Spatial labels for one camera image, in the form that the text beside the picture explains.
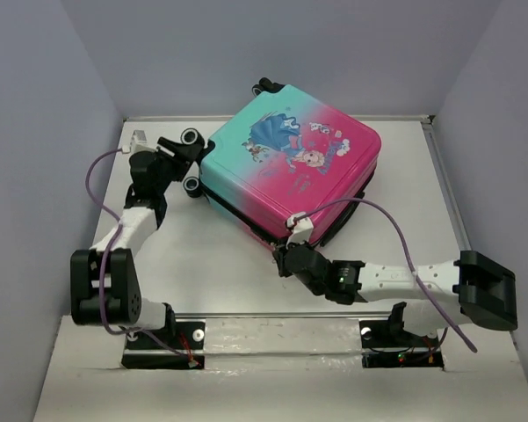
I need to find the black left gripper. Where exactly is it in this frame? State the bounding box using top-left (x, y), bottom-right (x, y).
top-left (154, 137), bottom-right (201, 195)

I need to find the pink and teal kids suitcase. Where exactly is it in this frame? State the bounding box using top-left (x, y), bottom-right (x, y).
top-left (183, 77), bottom-right (381, 246)

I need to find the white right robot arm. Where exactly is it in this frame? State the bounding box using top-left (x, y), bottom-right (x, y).
top-left (272, 244), bottom-right (518, 345)

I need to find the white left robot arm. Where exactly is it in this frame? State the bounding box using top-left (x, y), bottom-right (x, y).
top-left (70, 128), bottom-right (205, 347)

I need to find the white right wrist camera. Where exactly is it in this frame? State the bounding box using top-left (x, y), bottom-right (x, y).
top-left (286, 212), bottom-right (314, 245)

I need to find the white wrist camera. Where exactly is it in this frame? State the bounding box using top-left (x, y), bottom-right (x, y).
top-left (121, 130), bottom-right (152, 154)
top-left (286, 212), bottom-right (314, 245)

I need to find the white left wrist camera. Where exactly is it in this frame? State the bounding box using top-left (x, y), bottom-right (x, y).
top-left (121, 130), bottom-right (152, 154)

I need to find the silver aluminium rail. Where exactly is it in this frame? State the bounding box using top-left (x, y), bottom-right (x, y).
top-left (176, 310), bottom-right (390, 319)

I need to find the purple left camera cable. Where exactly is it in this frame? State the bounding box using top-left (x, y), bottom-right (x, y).
top-left (85, 149), bottom-right (203, 368)

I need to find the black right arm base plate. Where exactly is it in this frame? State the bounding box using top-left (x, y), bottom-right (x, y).
top-left (359, 320), bottom-right (445, 369)

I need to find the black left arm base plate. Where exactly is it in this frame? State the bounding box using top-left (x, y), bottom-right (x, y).
top-left (120, 319), bottom-right (206, 370)

